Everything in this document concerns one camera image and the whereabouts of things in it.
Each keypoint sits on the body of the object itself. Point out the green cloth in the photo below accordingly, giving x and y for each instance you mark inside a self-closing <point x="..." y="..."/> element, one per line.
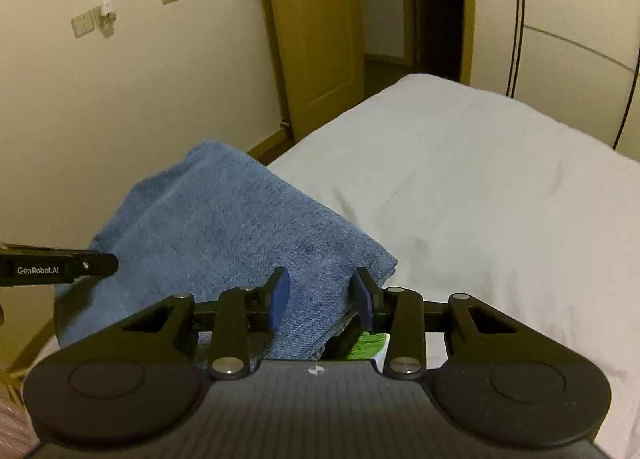
<point x="368" y="346"/>

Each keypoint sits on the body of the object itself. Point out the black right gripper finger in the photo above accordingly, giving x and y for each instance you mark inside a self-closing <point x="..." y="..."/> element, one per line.
<point x="140" y="377"/>
<point x="487" y="372"/>

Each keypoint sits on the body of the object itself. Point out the white bed sheet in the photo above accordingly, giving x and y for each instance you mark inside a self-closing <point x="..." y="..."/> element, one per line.
<point x="477" y="193"/>

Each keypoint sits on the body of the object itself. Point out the white wardrobe with black trim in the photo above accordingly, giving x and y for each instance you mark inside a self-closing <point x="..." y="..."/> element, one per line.
<point x="576" y="61"/>

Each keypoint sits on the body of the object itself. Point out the right gripper black finger with genrobot label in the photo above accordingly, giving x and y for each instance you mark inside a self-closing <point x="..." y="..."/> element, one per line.
<point x="25" y="265"/>

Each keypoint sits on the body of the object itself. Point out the yellow wooden door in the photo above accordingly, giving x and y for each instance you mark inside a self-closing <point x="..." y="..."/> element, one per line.
<point x="320" y="44"/>

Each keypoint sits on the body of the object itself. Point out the blue denim jeans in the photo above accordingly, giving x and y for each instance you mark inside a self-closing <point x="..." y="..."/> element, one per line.
<point x="215" y="221"/>

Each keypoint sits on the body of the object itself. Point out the white plug adapter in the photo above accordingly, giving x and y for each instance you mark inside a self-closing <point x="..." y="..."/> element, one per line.
<point x="104" y="16"/>

